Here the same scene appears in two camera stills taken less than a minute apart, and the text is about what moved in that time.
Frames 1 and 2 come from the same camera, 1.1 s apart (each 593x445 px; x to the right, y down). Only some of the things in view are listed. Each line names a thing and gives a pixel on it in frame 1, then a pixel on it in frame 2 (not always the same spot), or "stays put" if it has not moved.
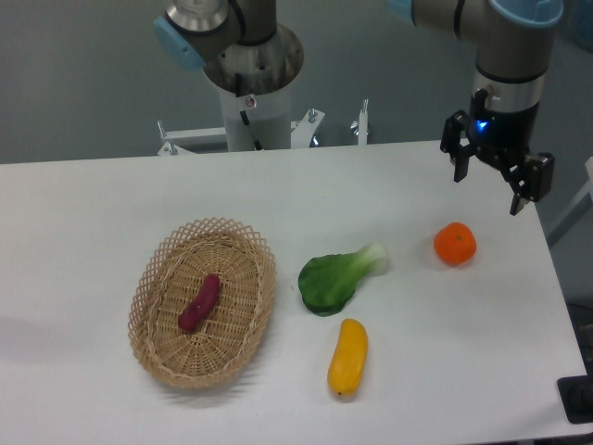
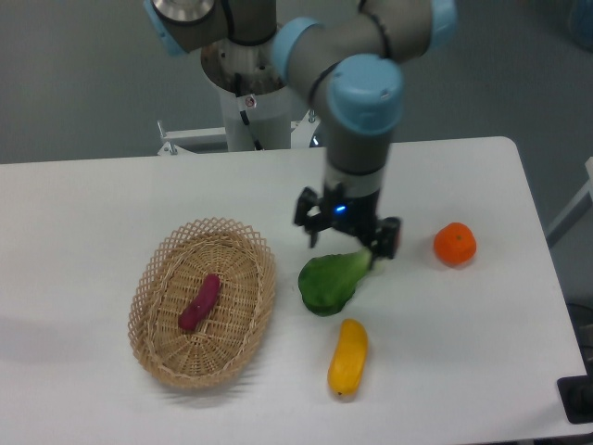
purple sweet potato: x=192 y=316 stays put
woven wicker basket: x=171 y=278 stays put
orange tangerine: x=454 y=243 stays put
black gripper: x=499 y=137 -> x=359 y=215
